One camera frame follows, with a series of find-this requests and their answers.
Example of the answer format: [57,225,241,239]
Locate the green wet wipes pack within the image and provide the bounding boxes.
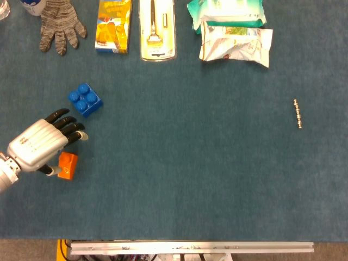
[187,0,267,35]

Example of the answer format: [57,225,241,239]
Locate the grey knit work glove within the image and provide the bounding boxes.
[39,0,88,57]

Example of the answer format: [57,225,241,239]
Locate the yellow snack box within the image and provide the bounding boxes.
[95,0,133,54]

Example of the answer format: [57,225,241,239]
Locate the blue toy block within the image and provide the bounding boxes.
[67,82,104,119]

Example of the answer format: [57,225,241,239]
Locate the small metal beaded rod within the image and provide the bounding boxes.
[293,98,303,128]

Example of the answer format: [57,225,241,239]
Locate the orange toy block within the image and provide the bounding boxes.
[57,151,79,181]

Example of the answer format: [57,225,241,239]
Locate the blue felt table cloth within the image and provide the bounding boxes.
[0,0,348,242]

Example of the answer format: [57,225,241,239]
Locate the white crumpled snack bag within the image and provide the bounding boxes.
[198,21,274,68]

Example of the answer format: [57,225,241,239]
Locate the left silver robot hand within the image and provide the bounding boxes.
[7,108,89,177]

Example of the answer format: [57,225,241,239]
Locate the yellow frame part with cables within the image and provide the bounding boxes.
[56,239,72,261]

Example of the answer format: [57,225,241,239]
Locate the razor in yellow blister pack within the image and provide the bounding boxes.
[139,0,178,62]

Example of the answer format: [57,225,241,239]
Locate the blue drink can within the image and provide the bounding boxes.
[19,0,47,16]

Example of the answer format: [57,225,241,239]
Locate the clear plastic water bottle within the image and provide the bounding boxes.
[0,0,11,20]

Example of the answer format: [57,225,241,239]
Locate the aluminium profile rail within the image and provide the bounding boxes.
[70,241,315,256]

